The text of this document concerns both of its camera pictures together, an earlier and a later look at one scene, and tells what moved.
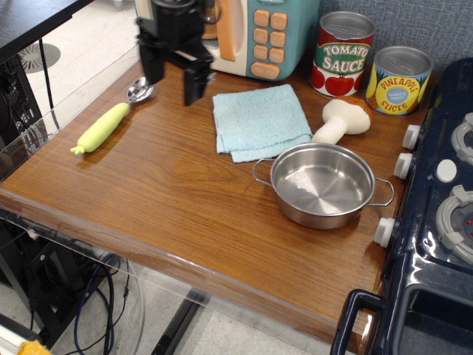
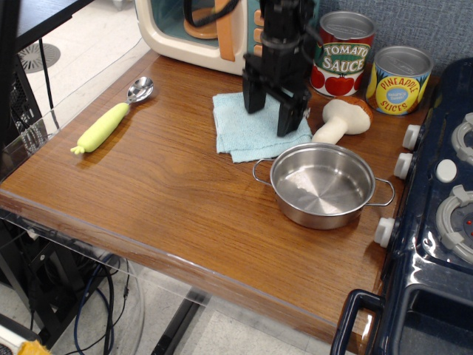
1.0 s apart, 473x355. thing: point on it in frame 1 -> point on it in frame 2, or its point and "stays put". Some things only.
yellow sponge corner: x=32 y=347 stays put
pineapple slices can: x=398 y=78 stays put
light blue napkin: x=259 y=123 stays put
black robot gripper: x=175 y=32 -> x=283 y=69
